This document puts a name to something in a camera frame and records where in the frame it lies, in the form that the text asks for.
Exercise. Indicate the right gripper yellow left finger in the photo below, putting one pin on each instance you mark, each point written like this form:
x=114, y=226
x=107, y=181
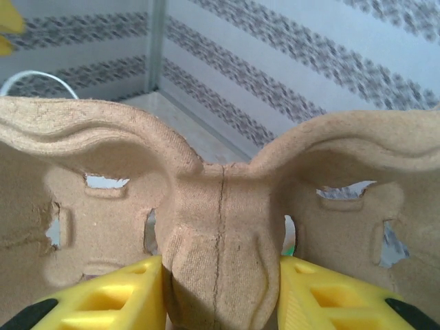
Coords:
x=103, y=302

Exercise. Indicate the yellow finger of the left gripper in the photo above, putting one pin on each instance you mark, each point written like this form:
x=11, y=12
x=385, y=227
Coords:
x=4, y=46
x=10, y=15

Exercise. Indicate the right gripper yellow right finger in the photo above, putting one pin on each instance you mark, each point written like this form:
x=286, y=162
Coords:
x=337, y=302

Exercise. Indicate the white paper carrier bag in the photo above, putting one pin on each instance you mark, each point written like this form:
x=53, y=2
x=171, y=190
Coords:
x=32, y=73

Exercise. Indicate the brown pulp cup carrier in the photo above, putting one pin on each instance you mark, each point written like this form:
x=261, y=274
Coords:
x=220, y=223

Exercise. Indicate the aluminium frame post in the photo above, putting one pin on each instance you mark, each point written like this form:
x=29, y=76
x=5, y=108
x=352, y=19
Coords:
x=156, y=44

